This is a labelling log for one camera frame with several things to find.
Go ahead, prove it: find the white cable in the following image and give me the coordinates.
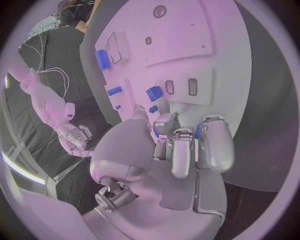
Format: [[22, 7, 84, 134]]
[[37, 69, 68, 98], [36, 66, 71, 99]]

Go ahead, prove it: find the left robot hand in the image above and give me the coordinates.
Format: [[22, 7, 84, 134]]
[[81, 99, 236, 240]]

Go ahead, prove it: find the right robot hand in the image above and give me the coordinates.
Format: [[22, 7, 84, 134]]
[[55, 120, 95, 158]]

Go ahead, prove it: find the person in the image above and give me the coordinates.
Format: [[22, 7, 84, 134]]
[[54, 0, 103, 35]]

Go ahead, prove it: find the blue plug block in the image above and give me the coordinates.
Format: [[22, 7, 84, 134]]
[[145, 85, 164, 103]]

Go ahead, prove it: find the white task board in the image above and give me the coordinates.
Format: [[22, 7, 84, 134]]
[[93, 0, 253, 141]]

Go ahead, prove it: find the large blue cylinder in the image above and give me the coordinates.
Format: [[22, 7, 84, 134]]
[[94, 48, 112, 72]]

